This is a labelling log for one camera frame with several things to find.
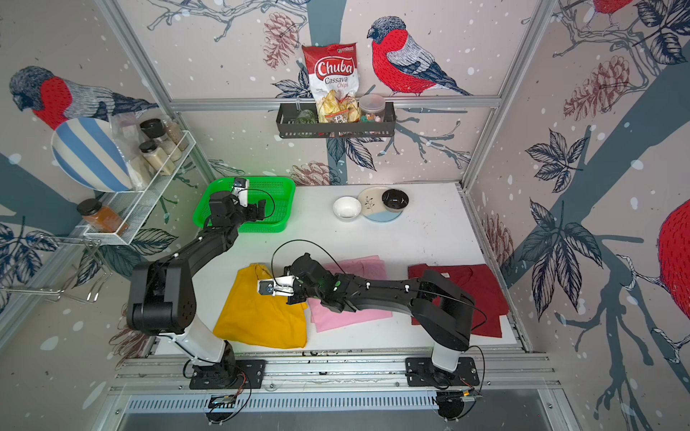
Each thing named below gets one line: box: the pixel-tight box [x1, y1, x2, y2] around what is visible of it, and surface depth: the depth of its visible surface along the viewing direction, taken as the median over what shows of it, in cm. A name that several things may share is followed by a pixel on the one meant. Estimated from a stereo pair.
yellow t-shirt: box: [212, 263, 309, 349], surface depth 83 cm
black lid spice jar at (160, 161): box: [138, 140, 177, 176], surface depth 79 cm
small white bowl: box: [332, 195, 363, 220], surface depth 112 cm
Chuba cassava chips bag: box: [301, 42, 362, 124], surface depth 84 cm
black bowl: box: [381, 188, 410, 213], surface depth 112 cm
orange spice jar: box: [77, 198, 129, 237], surface depth 64 cm
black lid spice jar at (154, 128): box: [139, 118, 183, 163], surface depth 82 cm
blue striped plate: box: [51, 116, 134, 194], surface depth 68 cm
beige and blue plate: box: [357, 185, 404, 222], surface depth 113 cm
